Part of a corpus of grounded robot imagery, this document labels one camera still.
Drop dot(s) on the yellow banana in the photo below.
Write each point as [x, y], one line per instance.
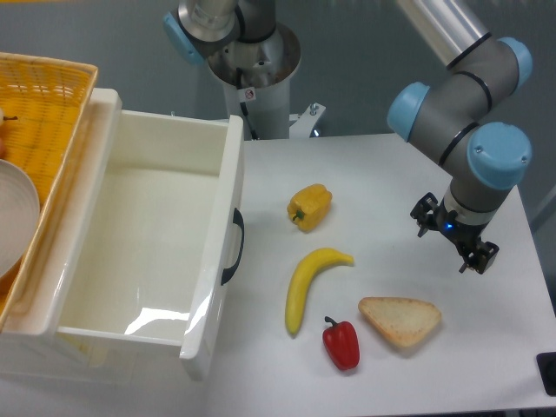
[301, 280]

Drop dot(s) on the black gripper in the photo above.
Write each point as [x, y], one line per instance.
[476, 254]

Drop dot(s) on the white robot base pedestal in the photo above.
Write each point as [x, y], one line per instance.
[255, 79]

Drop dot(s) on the triangle bread slice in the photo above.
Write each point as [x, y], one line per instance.
[403, 322]

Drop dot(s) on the yellow woven basket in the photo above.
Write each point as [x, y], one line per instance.
[49, 97]

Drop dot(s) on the white drawer cabinet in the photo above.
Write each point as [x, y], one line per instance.
[31, 342]

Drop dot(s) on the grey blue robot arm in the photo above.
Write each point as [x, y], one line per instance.
[485, 161]

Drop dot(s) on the white open drawer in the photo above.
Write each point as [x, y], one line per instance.
[152, 258]

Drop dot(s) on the black drawer handle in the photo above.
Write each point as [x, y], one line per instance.
[236, 247]

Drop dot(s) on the black round object table edge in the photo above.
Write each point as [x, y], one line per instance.
[547, 368]

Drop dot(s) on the red bell pepper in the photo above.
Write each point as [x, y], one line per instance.
[341, 343]

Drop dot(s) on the white ridged bowl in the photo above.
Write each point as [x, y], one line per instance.
[20, 209]

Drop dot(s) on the yellow bell pepper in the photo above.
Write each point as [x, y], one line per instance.
[308, 207]

